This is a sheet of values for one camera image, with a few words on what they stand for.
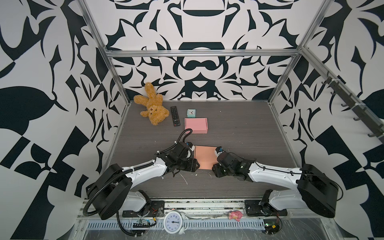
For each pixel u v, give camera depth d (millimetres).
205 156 893
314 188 424
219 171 759
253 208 742
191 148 805
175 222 686
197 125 1025
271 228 710
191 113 1111
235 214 700
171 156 672
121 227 687
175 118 1081
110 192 420
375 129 527
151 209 735
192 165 743
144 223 719
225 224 713
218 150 786
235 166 658
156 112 1018
